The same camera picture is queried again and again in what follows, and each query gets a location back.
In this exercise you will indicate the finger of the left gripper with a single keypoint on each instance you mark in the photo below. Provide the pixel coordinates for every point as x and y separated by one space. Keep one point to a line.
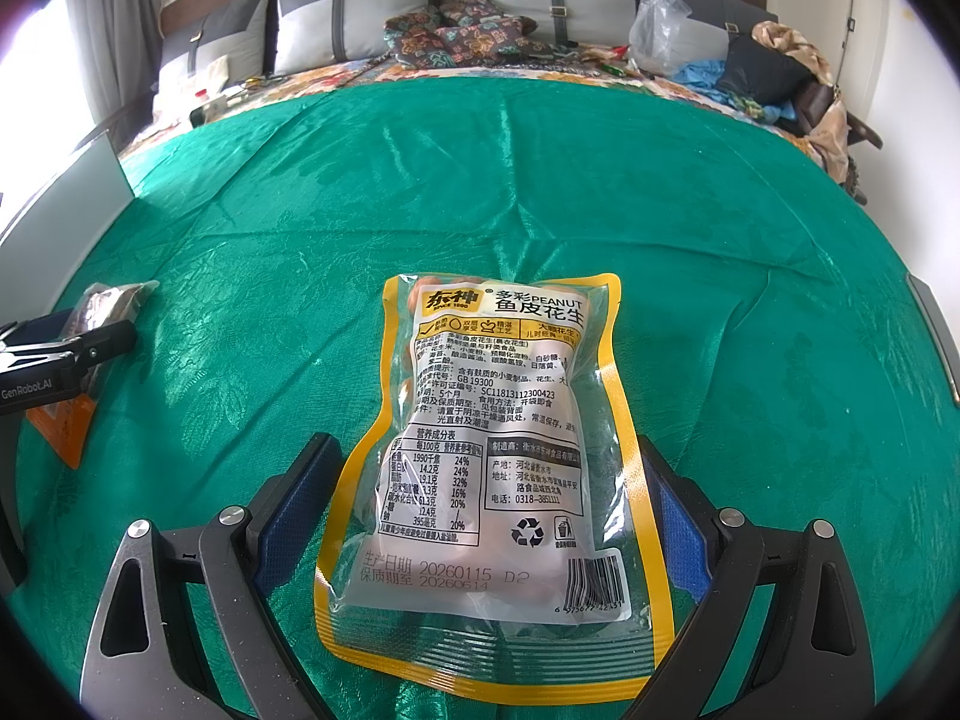
102 344
48 329

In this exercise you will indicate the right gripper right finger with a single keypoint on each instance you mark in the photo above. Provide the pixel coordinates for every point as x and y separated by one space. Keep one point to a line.
777 629

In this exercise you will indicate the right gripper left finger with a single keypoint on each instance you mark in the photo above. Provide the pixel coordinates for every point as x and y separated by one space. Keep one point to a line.
144 658

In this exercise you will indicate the peanut bag yellow border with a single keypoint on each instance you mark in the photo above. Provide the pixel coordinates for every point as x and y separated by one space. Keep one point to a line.
492 535

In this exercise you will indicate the white storage box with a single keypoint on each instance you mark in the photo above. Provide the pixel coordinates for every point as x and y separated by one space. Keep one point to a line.
51 236

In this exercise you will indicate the grey pillow far left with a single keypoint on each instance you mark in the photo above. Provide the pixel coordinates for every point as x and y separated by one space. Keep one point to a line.
219 50

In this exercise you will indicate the grey curtain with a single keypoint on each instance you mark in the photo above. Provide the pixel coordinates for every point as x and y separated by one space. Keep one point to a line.
120 47

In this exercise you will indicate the green satin bedspread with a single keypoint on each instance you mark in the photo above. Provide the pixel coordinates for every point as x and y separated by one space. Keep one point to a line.
767 339

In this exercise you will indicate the patterned dark cloth bundle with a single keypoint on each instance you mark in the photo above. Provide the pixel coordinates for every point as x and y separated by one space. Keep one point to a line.
461 33

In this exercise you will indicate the brown chair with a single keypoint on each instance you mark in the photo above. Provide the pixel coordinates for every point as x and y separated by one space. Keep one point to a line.
831 130

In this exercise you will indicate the blue plastic bag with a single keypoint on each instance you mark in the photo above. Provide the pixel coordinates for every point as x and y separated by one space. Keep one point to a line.
703 77

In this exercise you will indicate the black bag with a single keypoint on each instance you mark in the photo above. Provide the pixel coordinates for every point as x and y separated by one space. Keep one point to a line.
757 72

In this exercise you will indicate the clear plastic bag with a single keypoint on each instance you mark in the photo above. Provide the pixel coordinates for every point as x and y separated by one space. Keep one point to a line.
654 36

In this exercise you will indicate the grey pillow far right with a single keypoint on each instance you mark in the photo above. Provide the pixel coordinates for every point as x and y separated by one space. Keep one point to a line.
706 33

